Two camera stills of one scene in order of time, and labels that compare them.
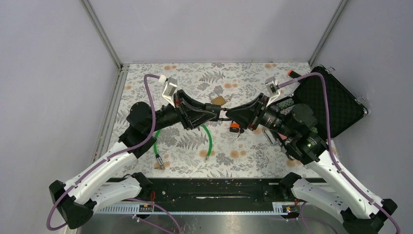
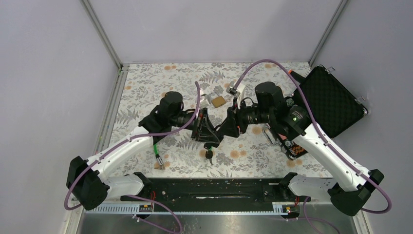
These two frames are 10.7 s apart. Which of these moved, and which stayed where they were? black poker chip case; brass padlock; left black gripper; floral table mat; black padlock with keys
Moved: black padlock with keys; left black gripper
Stayed: floral table mat; black poker chip case; brass padlock
